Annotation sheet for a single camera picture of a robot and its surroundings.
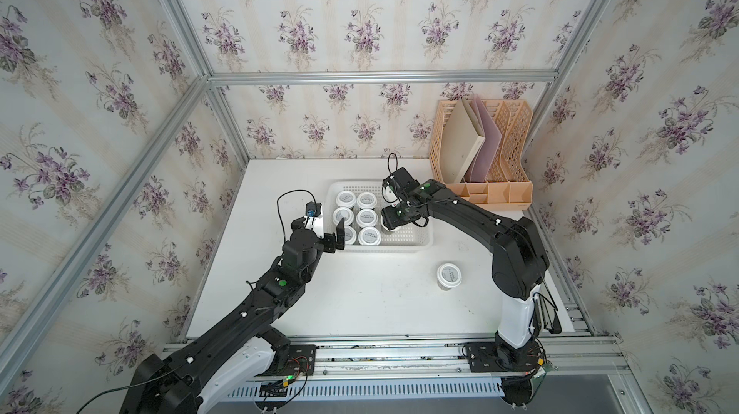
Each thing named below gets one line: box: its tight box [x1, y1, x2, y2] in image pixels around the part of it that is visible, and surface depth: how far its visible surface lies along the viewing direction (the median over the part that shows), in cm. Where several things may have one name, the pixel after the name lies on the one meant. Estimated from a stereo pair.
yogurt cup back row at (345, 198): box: [334, 190, 357, 208], surface depth 100 cm
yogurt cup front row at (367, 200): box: [356, 191, 378, 211], surface depth 98 cm
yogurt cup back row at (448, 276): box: [436, 262, 462, 291], surface depth 83 cm
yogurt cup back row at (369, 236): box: [357, 226, 383, 246], surface depth 90 cm
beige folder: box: [439, 96, 486, 184], surface depth 103 cm
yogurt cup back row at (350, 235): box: [344, 225, 357, 246], surface depth 90 cm
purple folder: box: [465, 94, 503, 183], surface depth 93 cm
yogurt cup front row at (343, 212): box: [331, 207, 355, 227], surface depth 95 cm
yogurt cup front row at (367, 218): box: [355, 208, 379, 229], surface depth 95 cm
